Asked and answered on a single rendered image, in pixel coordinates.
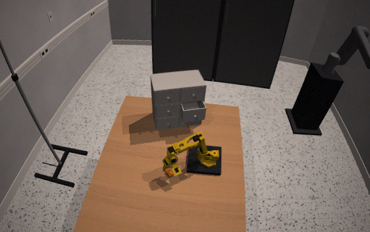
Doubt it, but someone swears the orange nine-volt battery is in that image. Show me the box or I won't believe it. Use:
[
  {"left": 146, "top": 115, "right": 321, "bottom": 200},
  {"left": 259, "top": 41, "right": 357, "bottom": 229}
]
[{"left": 165, "top": 169, "right": 174, "bottom": 178}]

